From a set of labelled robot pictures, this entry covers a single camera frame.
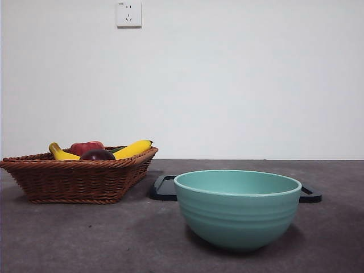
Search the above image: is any black rectangular tray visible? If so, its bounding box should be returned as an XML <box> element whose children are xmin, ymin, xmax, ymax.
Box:
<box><xmin>150</xmin><ymin>175</ymin><xmax>323</xmax><ymax>203</ymax></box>

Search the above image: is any red apple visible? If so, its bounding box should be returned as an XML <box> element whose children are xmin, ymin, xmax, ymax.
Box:
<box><xmin>70</xmin><ymin>140</ymin><xmax>105</xmax><ymax>156</ymax></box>

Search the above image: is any brown wicker basket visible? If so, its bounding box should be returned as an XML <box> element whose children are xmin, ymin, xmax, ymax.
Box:
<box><xmin>0</xmin><ymin>146</ymin><xmax>159</xmax><ymax>204</ymax></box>

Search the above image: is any yellow banana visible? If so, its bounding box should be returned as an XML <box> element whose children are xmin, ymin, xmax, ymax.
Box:
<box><xmin>48</xmin><ymin>139</ymin><xmax>155</xmax><ymax>161</ymax></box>

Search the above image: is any white wall power socket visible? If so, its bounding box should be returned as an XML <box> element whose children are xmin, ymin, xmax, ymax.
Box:
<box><xmin>117</xmin><ymin>2</ymin><xmax>142</xmax><ymax>28</ymax></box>

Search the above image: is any teal ceramic bowl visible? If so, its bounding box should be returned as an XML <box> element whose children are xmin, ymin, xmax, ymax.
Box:
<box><xmin>173</xmin><ymin>169</ymin><xmax>303</xmax><ymax>253</ymax></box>

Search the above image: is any dark red plum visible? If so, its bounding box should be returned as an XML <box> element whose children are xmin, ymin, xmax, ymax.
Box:
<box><xmin>79</xmin><ymin>149</ymin><xmax>117</xmax><ymax>161</ymax></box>

